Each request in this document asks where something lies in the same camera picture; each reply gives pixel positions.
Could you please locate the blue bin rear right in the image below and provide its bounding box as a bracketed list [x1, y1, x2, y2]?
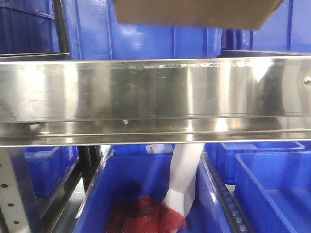
[205, 141, 306, 185]

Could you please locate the blue bin upper left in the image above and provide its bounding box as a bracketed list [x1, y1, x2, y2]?
[0, 0, 60, 54]

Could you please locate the perforated steel shelf post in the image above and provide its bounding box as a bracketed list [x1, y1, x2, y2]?
[0, 147, 43, 233]

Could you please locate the brown cardboard box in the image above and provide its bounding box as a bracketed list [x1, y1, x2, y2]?
[114, 0, 282, 30]

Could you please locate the blue bin lower left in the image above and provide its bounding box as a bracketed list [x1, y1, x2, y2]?
[23, 146, 78, 197]

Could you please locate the blue bin lower right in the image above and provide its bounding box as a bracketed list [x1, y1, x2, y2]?
[235, 152, 311, 233]

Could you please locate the red mesh bag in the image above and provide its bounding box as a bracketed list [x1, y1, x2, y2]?
[105, 195, 187, 233]

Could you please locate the white paper strip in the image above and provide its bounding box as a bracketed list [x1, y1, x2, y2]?
[163, 143, 204, 217]

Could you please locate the roller track rail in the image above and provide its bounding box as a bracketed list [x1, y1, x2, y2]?
[201, 150, 253, 233]

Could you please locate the blue bin upper shelf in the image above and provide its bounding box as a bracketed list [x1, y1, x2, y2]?
[62, 0, 222, 60]

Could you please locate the stainless steel shelf rail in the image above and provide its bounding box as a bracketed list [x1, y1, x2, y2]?
[0, 56, 311, 147]

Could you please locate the blue bin upper right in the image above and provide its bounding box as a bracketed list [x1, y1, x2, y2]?
[222, 0, 311, 54]

